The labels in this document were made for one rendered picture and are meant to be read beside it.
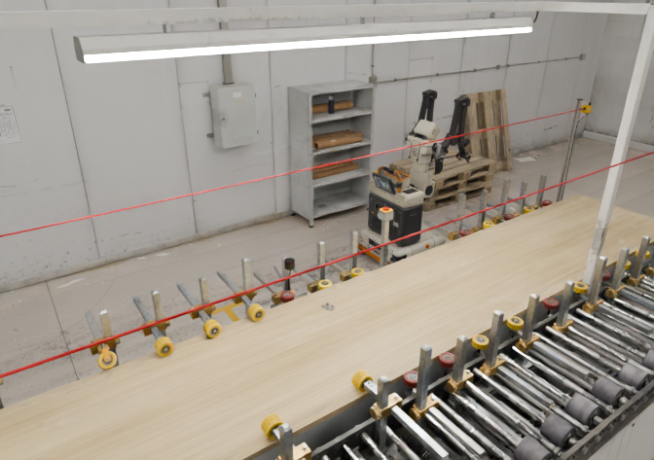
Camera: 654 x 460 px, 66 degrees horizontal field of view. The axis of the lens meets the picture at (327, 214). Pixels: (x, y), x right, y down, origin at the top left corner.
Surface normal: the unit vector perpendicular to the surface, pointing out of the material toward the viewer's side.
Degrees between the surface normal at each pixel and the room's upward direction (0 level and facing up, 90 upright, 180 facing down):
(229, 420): 0
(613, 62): 90
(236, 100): 90
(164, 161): 90
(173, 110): 90
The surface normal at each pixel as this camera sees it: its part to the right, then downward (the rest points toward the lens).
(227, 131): 0.57, 0.34
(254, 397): 0.00, -0.91
